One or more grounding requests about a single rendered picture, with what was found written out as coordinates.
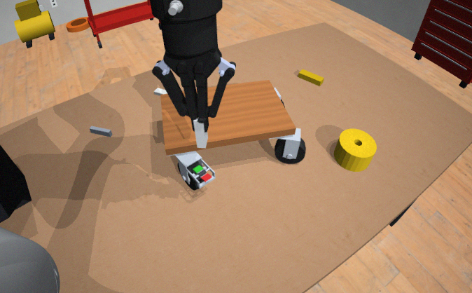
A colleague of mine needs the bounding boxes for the yellow rectangular block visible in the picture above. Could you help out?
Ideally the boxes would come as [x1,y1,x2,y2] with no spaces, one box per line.
[298,69,324,86]

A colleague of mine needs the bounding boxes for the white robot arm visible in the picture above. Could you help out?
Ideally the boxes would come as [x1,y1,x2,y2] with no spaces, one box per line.
[0,0,223,293]

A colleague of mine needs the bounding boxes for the yellow cylinder with centre hole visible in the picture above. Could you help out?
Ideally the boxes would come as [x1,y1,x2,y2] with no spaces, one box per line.
[334,129,377,172]

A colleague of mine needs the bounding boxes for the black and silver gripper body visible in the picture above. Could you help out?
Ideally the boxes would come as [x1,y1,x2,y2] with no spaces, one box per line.
[160,15,222,80]

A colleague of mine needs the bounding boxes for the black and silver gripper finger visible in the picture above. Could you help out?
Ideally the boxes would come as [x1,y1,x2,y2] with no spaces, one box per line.
[152,60,201,148]
[195,57,236,148]

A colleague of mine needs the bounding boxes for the grey rectangular bar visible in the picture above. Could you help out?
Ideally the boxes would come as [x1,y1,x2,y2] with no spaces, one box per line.
[90,126,112,137]

